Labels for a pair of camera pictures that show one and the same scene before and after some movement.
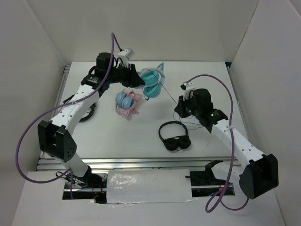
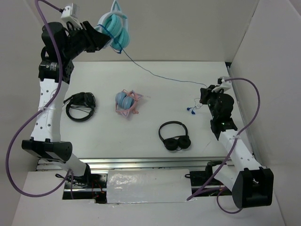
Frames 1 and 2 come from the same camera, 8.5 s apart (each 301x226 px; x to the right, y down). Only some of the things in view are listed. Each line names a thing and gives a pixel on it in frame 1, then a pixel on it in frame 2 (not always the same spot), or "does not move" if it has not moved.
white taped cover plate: x=127 y=186 does not move
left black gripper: x=132 y=79 -> x=96 y=40
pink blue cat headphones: x=125 y=101 does not move
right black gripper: x=180 y=108 -> x=208 y=92
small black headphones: x=179 y=142 does not move
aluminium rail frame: x=124 y=164 does not move
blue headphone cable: x=173 y=111 -> x=192 y=108
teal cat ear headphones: x=153 y=78 -> x=114 y=25
